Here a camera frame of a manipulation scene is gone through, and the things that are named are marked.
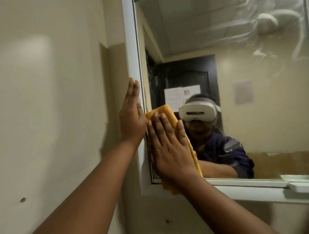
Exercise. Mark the person's left hand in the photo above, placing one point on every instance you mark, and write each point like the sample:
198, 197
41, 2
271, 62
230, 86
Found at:
131, 120

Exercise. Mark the person's right hand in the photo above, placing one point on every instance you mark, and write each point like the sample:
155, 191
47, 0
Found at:
169, 154

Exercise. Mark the orange cleaning cloth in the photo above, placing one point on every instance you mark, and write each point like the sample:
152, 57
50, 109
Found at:
166, 111

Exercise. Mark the white framed mirror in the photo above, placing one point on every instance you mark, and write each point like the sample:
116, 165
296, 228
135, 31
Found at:
253, 108

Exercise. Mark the person's right forearm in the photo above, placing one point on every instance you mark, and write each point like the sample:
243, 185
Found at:
222, 207

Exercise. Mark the person's left forearm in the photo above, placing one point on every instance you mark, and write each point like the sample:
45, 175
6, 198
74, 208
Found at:
89, 195

